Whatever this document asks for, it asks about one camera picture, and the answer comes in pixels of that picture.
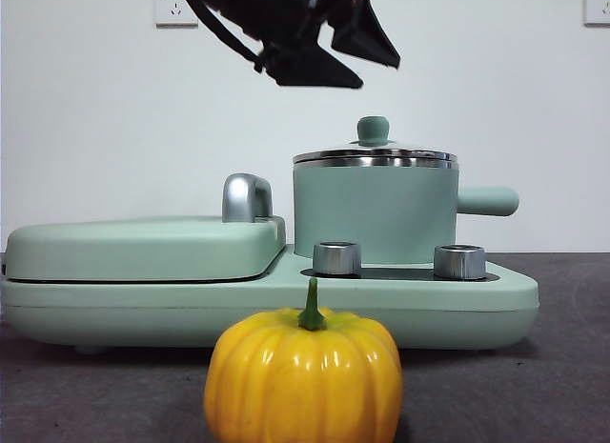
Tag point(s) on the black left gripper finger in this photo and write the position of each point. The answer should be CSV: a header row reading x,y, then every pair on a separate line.
x,y
314,71
364,33

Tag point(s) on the glass lid with mint knob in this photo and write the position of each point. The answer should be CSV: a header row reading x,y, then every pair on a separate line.
x,y
374,128

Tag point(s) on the yellow toy pumpkin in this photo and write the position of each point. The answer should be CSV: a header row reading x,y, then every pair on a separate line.
x,y
305,381

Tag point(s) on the mint green steamer pot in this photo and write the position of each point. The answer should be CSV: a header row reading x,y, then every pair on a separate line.
x,y
372,209

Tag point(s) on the silver control knob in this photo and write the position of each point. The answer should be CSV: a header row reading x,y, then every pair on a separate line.
x,y
336,259
460,263

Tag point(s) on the mint green griddle cover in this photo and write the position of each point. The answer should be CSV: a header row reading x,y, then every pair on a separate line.
x,y
143,252

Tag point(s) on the mint green breakfast machine base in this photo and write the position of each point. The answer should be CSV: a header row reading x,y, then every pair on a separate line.
x,y
238,314

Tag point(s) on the white wall socket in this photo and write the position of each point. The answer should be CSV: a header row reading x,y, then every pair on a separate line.
x,y
598,9
164,15

